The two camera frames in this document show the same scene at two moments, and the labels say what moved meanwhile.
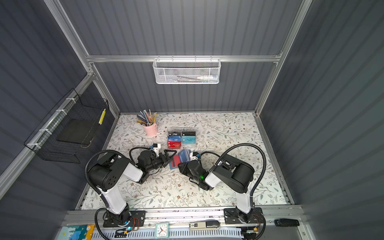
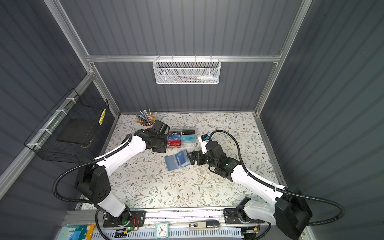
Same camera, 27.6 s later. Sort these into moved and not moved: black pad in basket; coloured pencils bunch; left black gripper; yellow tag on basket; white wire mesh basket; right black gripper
Moved: right black gripper; left black gripper
Not moved: white wire mesh basket; black pad in basket; yellow tag on basket; coloured pencils bunch
